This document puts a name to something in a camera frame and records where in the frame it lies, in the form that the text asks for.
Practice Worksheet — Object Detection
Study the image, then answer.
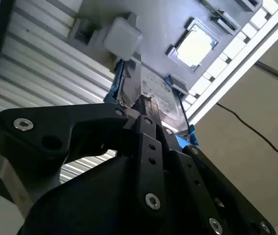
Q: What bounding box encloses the hard disk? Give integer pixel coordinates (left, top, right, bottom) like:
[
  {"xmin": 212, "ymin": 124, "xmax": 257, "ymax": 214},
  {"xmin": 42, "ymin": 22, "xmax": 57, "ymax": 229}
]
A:
[{"xmin": 103, "ymin": 58, "xmax": 200, "ymax": 150}]

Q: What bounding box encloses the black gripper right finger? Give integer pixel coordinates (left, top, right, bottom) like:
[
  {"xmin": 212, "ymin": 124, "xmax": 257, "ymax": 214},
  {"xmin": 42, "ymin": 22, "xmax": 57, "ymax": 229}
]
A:
[{"xmin": 153, "ymin": 100, "xmax": 277, "ymax": 235}]

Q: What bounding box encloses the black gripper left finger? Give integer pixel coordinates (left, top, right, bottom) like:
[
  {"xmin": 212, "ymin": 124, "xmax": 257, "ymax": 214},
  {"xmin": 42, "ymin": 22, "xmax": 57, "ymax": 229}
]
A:
[{"xmin": 0, "ymin": 95, "xmax": 164, "ymax": 218}]

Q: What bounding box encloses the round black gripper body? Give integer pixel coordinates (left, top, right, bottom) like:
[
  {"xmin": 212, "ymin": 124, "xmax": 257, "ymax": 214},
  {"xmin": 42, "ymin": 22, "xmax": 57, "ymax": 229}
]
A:
[{"xmin": 19, "ymin": 155, "xmax": 203, "ymax": 235}]

